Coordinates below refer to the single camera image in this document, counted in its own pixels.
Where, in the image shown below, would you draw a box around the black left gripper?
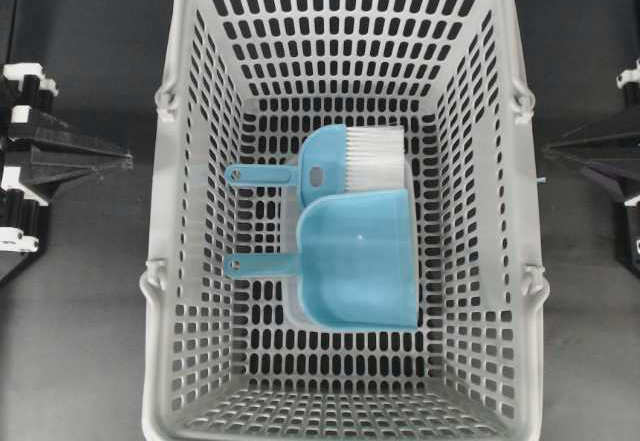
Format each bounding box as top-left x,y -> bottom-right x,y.
1,62 -> 134,281

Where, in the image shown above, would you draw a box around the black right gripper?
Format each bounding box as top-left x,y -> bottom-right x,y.
544,60 -> 639,270

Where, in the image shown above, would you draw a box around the grey plastic shopping basket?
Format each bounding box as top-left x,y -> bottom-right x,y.
140,0 -> 549,440

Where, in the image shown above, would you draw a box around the blue plastic dustpan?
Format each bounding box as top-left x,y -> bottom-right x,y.
224,188 -> 419,331

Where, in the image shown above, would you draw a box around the blue hand brush white bristles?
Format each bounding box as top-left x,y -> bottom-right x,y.
224,124 -> 405,208

